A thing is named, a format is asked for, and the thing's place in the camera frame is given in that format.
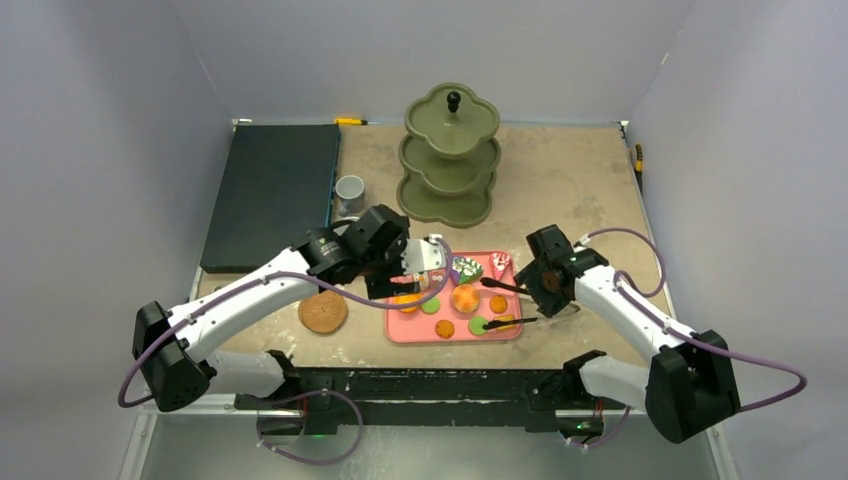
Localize black metal tongs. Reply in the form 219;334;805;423
479;276;581;333

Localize pink triangle cake slice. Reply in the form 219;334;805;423
489;251;512;281

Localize pink serving tray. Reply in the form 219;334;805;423
385;280;522;343

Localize purple green cake slice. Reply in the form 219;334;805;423
450;256;484;286

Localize green three-tier stand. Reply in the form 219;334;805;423
396;82;501;229

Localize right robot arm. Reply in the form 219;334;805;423
515;225;742;444

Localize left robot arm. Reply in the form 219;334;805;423
118;204;410;412

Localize square orange cracker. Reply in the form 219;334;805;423
492;315;518;331

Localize chocolate chip cookie upper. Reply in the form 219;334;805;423
489;295;509;314

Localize chocolate chip cookie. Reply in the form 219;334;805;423
489;295;509;314
434;320;455;339

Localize grey mug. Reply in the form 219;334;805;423
334;175;365;217

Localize orange egg tart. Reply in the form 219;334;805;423
391;293;422;313

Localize green macaron near tart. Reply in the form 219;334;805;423
420;297;441;315

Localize round bread bun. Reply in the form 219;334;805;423
450;284;481;314

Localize green macaron lower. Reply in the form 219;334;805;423
467;316;488;336

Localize woven rattan coaster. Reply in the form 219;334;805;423
297;290;348;335

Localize chocolate chip cookie lower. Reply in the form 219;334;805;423
434;320;455;339

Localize dark blue flat box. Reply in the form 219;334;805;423
199;124;341;273

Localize yellow screwdriver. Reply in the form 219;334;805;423
334;117;369;126

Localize yellow black tool right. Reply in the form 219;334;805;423
634;144;644;177

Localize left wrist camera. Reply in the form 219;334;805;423
400;234;446;274

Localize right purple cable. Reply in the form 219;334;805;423
564;227;809;452

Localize purple cable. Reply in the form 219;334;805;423
117;235;455;465
564;227;809;452

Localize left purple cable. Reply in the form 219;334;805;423
117;235;455;465

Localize black base frame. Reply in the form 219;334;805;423
234;360;610;440

